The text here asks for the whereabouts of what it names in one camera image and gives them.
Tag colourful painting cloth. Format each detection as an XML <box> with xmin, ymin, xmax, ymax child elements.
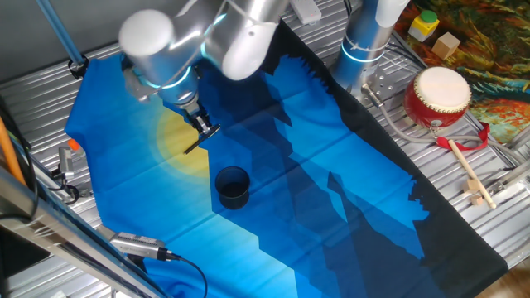
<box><xmin>393</xmin><ymin>0</ymin><xmax>530</xmax><ymax>146</ymax></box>

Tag wooden cube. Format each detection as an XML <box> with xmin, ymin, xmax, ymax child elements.
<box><xmin>431</xmin><ymin>31</ymin><xmax>461</xmax><ymax>60</ymax></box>

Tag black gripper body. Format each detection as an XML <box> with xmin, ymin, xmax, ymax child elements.
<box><xmin>176</xmin><ymin>98</ymin><xmax>208</xmax><ymax>125</ymax></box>

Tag metal frame beam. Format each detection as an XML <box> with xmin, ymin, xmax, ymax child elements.
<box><xmin>0</xmin><ymin>165</ymin><xmax>171</xmax><ymax>298</ymax></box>

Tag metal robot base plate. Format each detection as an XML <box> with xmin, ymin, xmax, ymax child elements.
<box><xmin>347</xmin><ymin>64</ymin><xmax>398</xmax><ymax>107</ymax></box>

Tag black pole clamp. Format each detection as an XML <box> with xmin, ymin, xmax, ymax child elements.
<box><xmin>67</xmin><ymin>53</ymin><xmax>90</xmax><ymax>80</ymax></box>

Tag wooden drumstick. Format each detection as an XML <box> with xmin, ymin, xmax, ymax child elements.
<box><xmin>447</xmin><ymin>139</ymin><xmax>498</xmax><ymax>210</ymax></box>

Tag aluminium rail bracket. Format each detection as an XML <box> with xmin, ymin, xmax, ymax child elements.
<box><xmin>486</xmin><ymin>156</ymin><xmax>530</xmax><ymax>199</ymax></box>

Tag orange pole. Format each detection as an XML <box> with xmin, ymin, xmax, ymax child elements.
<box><xmin>0</xmin><ymin>115</ymin><xmax>27</xmax><ymax>187</ymax></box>

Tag blue mountain print cloth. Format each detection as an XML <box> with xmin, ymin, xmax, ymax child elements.
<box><xmin>64</xmin><ymin>20</ymin><xmax>509</xmax><ymax>298</ymax></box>

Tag yellow box with green button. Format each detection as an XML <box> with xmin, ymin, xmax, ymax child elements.
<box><xmin>407</xmin><ymin>9</ymin><xmax>441</xmax><ymax>43</ymax></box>

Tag silver camera with black plug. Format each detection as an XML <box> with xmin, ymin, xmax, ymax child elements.
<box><xmin>108</xmin><ymin>231</ymin><xmax>169</xmax><ymax>262</ymax></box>

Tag black stand cable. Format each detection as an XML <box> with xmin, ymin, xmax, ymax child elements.
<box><xmin>49</xmin><ymin>167</ymin><xmax>82</xmax><ymax>206</ymax></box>

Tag black camera cable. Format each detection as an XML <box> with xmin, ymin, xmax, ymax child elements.
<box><xmin>165</xmin><ymin>252</ymin><xmax>209</xmax><ymax>298</ymax></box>

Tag orange capped marker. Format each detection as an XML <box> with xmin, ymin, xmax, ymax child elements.
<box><xmin>67</xmin><ymin>138</ymin><xmax>86</xmax><ymax>161</ymax></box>

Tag red drum with white skin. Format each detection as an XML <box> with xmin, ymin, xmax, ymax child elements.
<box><xmin>402</xmin><ymin>66</ymin><xmax>473</xmax><ymax>129</ymax></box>

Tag blue pole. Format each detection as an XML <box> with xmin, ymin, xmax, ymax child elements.
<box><xmin>35</xmin><ymin>0</ymin><xmax>86</xmax><ymax>67</ymax></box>

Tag dark mesh pen holder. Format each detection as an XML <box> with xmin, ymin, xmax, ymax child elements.
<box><xmin>214</xmin><ymin>166</ymin><xmax>252</xmax><ymax>210</ymax></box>

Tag red drum strap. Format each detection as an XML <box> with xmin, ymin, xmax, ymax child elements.
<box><xmin>436</xmin><ymin>122</ymin><xmax>491</xmax><ymax>152</ymax></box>

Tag black pen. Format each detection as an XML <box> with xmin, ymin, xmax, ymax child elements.
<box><xmin>183</xmin><ymin>126</ymin><xmax>222</xmax><ymax>156</ymax></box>

